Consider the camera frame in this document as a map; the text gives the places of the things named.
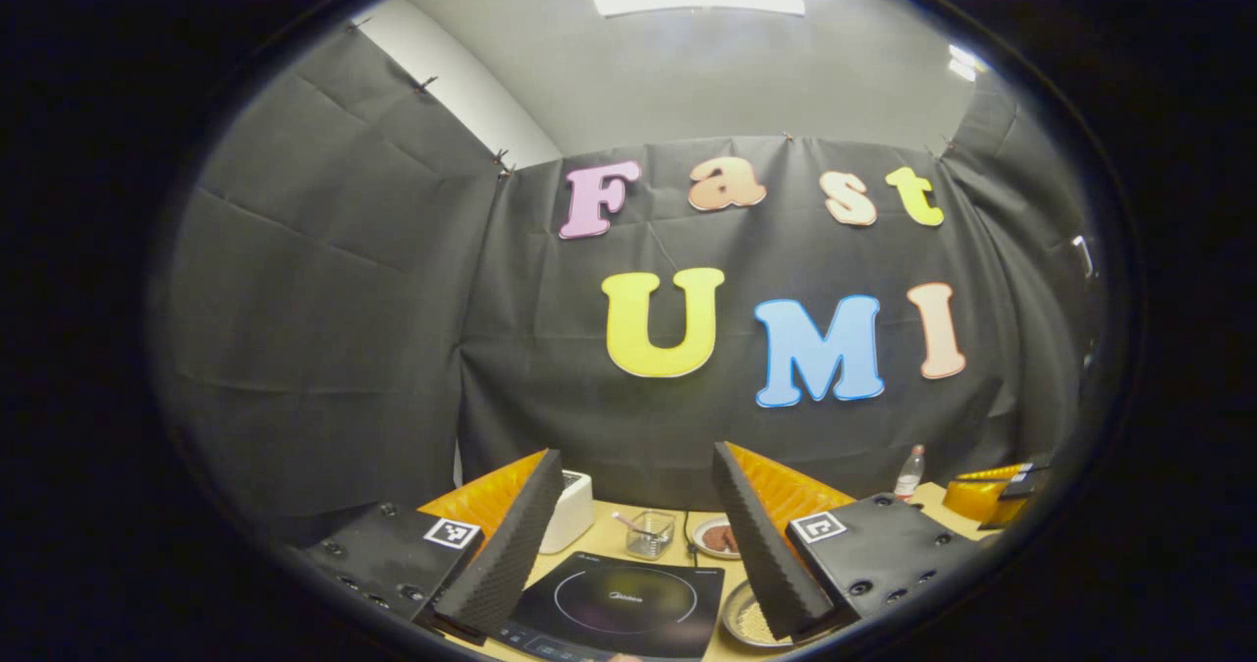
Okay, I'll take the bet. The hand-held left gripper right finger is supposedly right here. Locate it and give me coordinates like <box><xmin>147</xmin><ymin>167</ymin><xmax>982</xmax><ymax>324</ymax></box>
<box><xmin>712</xmin><ymin>441</ymin><xmax>993</xmax><ymax>643</ymax></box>

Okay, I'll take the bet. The pile of yellow soybeans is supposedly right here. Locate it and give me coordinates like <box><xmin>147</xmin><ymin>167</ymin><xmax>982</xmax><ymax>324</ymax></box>
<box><xmin>737</xmin><ymin>598</ymin><xmax>777</xmax><ymax>643</ymax></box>

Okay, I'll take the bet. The wire mesh basket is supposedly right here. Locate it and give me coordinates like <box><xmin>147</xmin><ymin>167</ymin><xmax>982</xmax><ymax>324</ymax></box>
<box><xmin>625</xmin><ymin>510</ymin><xmax>677</xmax><ymax>560</ymax></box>

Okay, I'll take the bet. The black induction cooktop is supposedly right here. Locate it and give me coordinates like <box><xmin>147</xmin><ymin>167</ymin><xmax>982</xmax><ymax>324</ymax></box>
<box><xmin>491</xmin><ymin>551</ymin><xmax>726</xmax><ymax>662</ymax></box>

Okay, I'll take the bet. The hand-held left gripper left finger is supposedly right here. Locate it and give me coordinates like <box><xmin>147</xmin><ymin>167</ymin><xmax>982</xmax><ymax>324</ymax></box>
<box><xmin>304</xmin><ymin>448</ymin><xmax>566</xmax><ymax>643</ymax></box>

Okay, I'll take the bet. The clear plastic water bottle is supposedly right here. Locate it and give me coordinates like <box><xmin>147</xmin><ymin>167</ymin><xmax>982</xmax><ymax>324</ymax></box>
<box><xmin>894</xmin><ymin>444</ymin><xmax>926</xmax><ymax>503</ymax></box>

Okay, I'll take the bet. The white round plate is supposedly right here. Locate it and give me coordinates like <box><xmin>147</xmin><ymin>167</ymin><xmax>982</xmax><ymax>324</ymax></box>
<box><xmin>691</xmin><ymin>515</ymin><xmax>742</xmax><ymax>560</ymax></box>

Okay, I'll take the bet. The white toaster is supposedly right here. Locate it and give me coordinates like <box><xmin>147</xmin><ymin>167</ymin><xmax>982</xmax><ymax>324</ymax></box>
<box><xmin>538</xmin><ymin>469</ymin><xmax>595</xmax><ymax>555</ymax></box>

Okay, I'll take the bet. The steel pot with black handles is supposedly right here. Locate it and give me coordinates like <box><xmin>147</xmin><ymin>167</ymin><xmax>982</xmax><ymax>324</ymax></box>
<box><xmin>720</xmin><ymin>579</ymin><xmax>787</xmax><ymax>651</ymax></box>

